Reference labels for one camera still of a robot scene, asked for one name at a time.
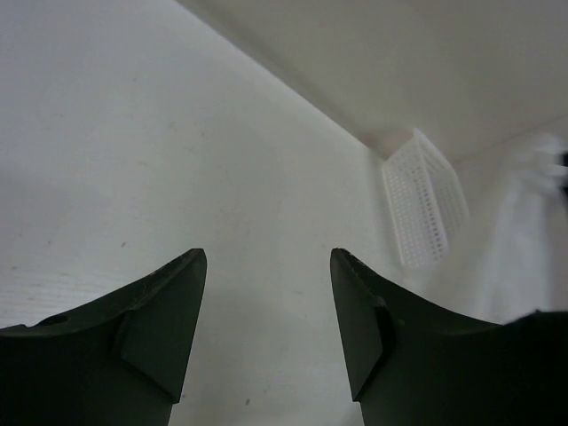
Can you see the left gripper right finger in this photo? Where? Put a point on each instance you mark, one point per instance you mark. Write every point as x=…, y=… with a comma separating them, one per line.
x=412, y=362

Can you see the white plastic basket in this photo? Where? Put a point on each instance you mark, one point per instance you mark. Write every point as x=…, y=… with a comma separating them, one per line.
x=426, y=202

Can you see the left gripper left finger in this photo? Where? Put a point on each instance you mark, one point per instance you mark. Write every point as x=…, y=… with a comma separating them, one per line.
x=120, y=359

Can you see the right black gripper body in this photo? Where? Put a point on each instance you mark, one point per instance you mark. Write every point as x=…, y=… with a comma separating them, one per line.
x=562, y=162

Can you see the white tank top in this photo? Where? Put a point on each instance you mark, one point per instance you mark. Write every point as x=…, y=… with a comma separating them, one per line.
x=523, y=265

